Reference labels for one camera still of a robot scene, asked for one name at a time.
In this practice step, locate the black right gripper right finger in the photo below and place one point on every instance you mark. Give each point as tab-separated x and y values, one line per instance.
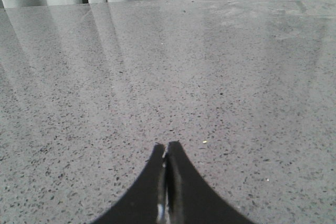
190	198

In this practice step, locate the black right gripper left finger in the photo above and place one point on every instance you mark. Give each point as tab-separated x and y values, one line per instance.
145	200

